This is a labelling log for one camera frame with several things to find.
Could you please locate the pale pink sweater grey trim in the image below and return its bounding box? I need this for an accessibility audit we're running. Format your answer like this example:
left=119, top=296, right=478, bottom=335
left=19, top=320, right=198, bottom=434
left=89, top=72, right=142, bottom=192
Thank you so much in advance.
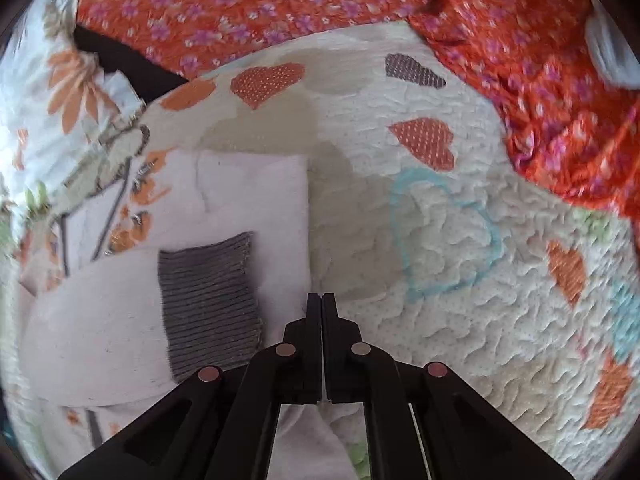
left=19, top=152, right=362, bottom=480

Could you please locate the heart patchwork quilt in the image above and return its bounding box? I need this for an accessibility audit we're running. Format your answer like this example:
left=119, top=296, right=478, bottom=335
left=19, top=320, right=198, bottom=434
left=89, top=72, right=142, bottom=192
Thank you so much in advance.
left=0, top=22, right=640, bottom=480

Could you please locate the white floral pillow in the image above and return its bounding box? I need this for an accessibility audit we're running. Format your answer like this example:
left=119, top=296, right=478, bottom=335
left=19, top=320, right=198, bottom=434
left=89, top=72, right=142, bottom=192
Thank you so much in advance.
left=1, top=0, right=144, bottom=214

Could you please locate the red floral blanket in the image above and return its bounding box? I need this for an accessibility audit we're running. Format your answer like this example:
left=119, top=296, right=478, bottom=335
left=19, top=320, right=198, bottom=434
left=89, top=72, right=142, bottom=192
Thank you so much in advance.
left=77, top=0, right=639, bottom=219

